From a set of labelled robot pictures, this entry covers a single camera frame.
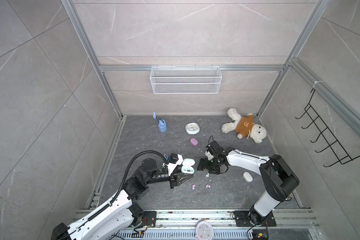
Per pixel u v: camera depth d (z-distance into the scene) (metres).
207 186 0.84
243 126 1.04
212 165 0.78
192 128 1.08
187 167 0.62
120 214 0.60
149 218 0.73
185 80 1.01
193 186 0.84
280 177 0.49
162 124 1.04
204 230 0.69
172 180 0.56
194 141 1.01
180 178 0.58
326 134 0.69
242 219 0.73
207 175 0.88
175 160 0.55
